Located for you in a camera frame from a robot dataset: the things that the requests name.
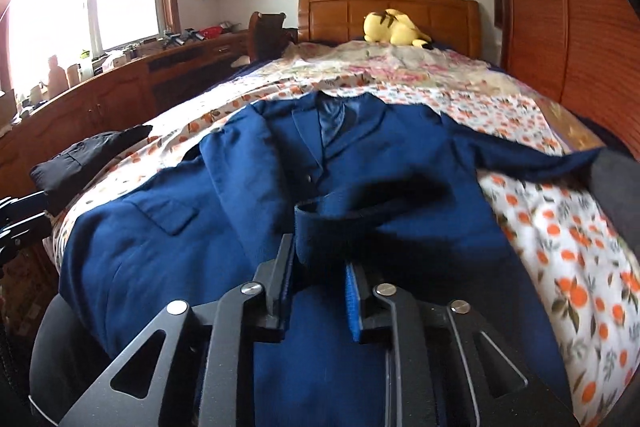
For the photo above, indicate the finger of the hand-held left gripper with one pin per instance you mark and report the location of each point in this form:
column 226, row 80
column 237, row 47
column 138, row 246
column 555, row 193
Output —
column 25, row 207

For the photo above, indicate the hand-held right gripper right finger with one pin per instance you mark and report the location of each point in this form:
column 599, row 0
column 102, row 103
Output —
column 352, row 302

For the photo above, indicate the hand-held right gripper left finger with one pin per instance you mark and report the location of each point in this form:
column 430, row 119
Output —
column 286, row 287

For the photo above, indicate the navy blue suit jacket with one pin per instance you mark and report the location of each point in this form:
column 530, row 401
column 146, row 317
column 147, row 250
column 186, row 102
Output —
column 250, row 187

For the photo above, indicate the black folded garment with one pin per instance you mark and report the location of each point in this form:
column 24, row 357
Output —
column 75, row 162

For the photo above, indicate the wooden desk cabinet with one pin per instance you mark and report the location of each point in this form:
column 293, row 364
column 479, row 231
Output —
column 100, row 107

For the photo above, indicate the brown figurine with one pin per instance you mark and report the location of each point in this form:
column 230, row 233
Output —
column 56, row 77

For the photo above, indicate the orange-print white bed sheet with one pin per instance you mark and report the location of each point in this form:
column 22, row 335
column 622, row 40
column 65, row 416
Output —
column 550, row 232

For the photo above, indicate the pink floral quilt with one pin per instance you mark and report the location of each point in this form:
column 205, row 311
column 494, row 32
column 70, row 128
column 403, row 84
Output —
column 400, row 67

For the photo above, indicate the wooden chair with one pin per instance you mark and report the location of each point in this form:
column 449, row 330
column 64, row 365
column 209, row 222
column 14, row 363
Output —
column 267, row 37

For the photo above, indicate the red basket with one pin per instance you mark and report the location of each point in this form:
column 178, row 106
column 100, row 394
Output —
column 211, row 32

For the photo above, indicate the yellow plush toy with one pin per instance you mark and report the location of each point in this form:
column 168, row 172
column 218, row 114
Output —
column 390, row 29

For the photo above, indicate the wooden bed headboard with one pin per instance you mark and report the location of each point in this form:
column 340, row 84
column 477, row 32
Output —
column 340, row 14

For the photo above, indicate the dark grey cloth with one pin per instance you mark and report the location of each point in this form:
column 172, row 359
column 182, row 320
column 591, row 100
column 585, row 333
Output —
column 617, row 192

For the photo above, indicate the wooden louvered wardrobe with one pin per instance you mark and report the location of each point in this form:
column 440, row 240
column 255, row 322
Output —
column 575, row 32

